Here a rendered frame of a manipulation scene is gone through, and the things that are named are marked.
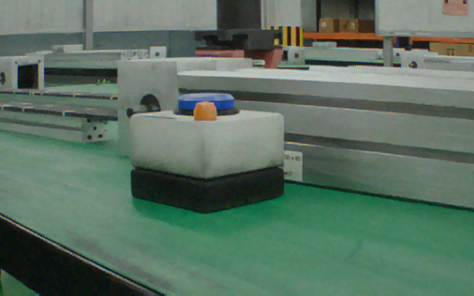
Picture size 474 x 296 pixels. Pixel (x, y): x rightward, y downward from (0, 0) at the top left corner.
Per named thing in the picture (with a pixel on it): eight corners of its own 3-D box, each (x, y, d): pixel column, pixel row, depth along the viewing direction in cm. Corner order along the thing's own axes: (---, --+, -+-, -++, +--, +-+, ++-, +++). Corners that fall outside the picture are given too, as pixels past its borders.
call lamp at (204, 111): (188, 119, 49) (188, 101, 49) (205, 117, 51) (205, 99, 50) (204, 121, 48) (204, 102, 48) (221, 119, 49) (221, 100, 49)
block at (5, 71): (-18, 99, 161) (-18, 58, 160) (22, 96, 170) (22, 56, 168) (3, 101, 155) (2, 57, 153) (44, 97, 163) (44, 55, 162)
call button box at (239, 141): (129, 197, 54) (127, 110, 53) (223, 180, 61) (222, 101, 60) (205, 214, 49) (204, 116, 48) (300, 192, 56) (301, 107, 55)
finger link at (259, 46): (286, 106, 97) (284, 34, 96) (247, 111, 92) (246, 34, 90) (246, 103, 102) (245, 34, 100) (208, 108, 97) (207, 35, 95)
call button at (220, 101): (166, 122, 54) (166, 94, 53) (206, 117, 57) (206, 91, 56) (205, 125, 51) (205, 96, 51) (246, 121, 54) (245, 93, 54)
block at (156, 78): (98, 158, 73) (97, 61, 71) (190, 145, 82) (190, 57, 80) (157, 169, 67) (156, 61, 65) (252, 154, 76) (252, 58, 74)
